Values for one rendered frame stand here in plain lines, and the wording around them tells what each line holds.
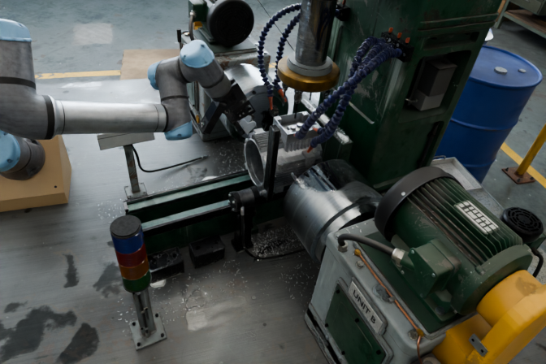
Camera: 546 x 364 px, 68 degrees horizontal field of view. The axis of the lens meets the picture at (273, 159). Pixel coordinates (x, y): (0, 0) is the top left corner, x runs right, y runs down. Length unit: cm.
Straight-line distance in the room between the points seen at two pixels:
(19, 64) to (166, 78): 34
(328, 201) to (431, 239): 32
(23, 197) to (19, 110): 64
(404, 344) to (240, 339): 49
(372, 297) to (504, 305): 24
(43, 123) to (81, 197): 65
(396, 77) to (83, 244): 106
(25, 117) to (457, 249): 85
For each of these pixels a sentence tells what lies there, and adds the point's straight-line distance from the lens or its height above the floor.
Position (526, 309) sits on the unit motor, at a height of 133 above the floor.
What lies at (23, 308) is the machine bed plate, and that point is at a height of 80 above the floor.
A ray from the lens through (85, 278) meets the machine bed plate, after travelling 133.
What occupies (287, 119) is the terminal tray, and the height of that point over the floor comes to 113.
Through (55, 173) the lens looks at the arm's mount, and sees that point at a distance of 153.
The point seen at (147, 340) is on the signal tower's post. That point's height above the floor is 81.
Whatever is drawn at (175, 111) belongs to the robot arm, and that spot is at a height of 126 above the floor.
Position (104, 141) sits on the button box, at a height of 106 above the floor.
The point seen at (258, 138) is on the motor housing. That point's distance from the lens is 125.
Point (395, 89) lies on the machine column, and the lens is 118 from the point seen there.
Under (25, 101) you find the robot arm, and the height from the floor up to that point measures 139.
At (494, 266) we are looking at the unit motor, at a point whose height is 134.
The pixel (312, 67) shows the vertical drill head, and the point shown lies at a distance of 113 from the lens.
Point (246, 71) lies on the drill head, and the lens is 150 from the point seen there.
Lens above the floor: 185
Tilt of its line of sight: 39 degrees down
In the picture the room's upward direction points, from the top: 6 degrees clockwise
